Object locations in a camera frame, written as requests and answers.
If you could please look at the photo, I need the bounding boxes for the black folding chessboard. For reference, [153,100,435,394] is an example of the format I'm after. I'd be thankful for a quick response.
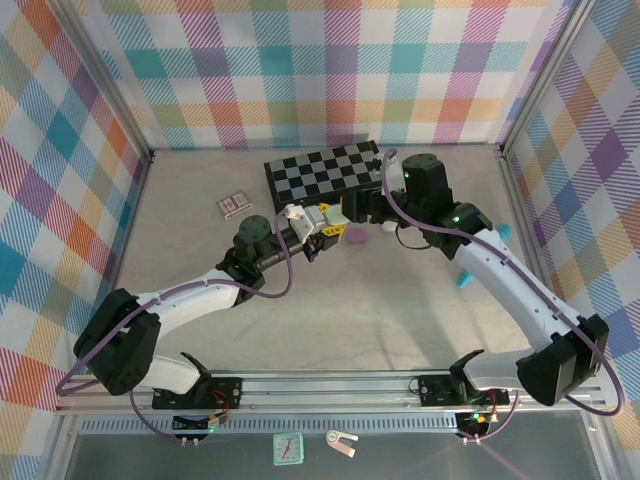
[263,140,386,217]

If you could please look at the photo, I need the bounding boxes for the small playing card box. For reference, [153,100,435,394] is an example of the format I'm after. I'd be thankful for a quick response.
[215,189,254,221]

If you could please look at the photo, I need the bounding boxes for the teal cylindrical device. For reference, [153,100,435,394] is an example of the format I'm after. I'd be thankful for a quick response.
[456,223,514,291]

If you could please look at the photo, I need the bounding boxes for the perforated metal strip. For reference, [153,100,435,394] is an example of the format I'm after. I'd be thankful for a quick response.
[79,417,461,435]

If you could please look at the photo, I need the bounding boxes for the white and pink clip tool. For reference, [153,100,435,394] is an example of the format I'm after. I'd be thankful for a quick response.
[324,429,360,458]

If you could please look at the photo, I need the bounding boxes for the teal square clock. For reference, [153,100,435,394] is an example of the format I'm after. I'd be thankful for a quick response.
[272,432,305,467]

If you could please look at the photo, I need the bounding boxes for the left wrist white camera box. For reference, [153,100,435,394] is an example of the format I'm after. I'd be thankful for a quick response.
[283,203,327,244]

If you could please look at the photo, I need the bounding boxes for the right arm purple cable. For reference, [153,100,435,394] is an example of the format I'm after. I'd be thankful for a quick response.
[379,149,626,444]

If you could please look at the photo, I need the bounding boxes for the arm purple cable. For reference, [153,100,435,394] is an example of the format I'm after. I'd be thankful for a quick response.
[379,149,626,444]
[57,209,296,444]

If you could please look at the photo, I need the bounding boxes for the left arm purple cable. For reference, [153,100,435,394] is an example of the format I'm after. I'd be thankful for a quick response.
[57,209,296,444]

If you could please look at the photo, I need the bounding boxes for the aluminium frame side bar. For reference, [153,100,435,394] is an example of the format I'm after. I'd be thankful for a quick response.
[497,147,576,321]
[99,149,154,301]

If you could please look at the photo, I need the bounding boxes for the aluminium mounting rail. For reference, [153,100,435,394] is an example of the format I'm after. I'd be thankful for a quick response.
[53,369,609,415]

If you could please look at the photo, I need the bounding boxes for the aluminium frame post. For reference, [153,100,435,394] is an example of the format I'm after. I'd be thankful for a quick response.
[47,0,154,169]
[497,0,601,161]

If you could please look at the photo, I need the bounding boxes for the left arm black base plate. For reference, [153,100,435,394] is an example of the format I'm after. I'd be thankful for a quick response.
[151,375,244,411]

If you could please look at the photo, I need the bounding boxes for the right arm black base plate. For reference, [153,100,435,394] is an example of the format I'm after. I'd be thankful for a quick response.
[416,372,511,409]

